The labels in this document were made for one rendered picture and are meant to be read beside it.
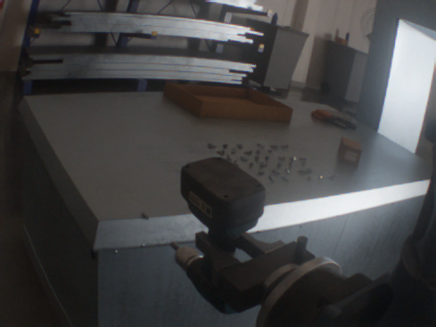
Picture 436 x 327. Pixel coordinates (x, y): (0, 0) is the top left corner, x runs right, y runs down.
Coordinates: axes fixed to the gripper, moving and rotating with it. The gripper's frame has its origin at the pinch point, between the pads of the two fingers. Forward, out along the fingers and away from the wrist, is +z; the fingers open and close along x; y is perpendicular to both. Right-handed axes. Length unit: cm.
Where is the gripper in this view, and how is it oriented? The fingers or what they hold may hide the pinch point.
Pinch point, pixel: (221, 240)
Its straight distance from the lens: 72.4
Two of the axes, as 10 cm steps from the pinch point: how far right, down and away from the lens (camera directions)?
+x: -8.1, 2.3, -5.4
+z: -5.8, -4.1, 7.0
